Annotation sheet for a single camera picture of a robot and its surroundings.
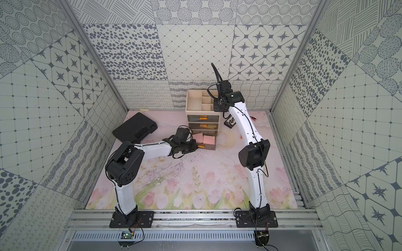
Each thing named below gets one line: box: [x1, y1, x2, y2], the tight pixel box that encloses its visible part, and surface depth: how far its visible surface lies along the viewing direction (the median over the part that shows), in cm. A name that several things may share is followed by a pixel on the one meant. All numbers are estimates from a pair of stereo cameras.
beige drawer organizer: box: [185, 89, 221, 132], surface depth 93 cm
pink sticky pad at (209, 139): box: [203, 134, 216, 146], surface depth 101 cm
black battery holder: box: [224, 115, 237, 129], surface depth 113 cm
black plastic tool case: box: [112, 112, 158, 143], surface depth 106 cm
